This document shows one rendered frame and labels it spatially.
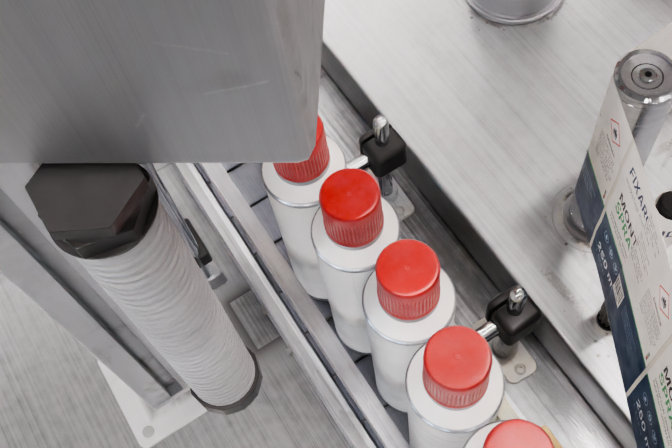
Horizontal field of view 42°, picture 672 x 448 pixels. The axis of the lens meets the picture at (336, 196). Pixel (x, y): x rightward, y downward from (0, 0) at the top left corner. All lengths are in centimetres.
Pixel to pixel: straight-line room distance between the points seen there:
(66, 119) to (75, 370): 52
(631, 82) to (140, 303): 33
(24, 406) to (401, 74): 41
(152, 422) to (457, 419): 31
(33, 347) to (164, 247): 49
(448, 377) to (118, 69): 26
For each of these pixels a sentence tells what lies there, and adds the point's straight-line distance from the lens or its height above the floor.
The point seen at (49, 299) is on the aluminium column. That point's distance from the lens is 50.
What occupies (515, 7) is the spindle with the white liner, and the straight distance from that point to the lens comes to 77.
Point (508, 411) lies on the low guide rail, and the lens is 60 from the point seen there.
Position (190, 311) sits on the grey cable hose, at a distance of 32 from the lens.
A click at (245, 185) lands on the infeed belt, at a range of 71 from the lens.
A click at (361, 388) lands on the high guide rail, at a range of 55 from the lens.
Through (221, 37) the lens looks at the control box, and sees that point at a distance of 20.
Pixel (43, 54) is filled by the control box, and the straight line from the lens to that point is 21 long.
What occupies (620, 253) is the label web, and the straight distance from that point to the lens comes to 57.
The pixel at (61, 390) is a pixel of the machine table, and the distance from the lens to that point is 74.
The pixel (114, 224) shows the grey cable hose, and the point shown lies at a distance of 25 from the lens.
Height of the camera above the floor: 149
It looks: 62 degrees down
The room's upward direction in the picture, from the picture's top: 11 degrees counter-clockwise
